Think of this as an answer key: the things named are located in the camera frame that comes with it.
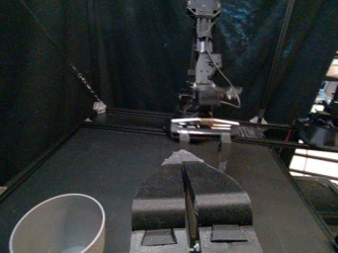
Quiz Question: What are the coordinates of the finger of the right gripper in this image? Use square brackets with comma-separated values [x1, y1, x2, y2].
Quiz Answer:
[177, 130, 191, 146]
[217, 132, 234, 173]

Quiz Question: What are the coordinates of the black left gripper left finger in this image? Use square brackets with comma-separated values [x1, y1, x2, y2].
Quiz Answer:
[131, 149, 191, 232]

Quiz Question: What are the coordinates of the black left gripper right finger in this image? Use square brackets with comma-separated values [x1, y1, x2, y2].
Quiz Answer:
[181, 151, 255, 249]

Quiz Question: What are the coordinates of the grey bowl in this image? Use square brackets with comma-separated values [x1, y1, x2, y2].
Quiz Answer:
[8, 193, 107, 253]

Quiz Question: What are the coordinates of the black gear beside table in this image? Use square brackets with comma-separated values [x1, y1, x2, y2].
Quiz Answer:
[293, 99, 338, 149]

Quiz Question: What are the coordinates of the black mesh chair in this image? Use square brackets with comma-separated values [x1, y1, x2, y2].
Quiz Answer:
[292, 175, 338, 229]

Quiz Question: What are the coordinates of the black cloth curtain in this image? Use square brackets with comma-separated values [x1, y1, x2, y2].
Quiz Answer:
[0, 0, 338, 186]

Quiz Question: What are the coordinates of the white corner bracket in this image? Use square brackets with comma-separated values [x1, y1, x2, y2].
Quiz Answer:
[91, 100, 109, 115]
[249, 115, 269, 126]

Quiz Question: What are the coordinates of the black table frame rail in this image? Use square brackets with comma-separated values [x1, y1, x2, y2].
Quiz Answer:
[82, 121, 310, 150]

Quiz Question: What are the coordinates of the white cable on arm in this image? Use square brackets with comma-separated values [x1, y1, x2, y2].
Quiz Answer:
[205, 48, 243, 110]

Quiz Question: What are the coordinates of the black metal frame post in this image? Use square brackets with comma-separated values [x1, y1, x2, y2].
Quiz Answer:
[258, 0, 297, 122]

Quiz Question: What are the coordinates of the thin black frame rod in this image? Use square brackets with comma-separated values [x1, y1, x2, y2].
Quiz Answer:
[18, 0, 103, 104]

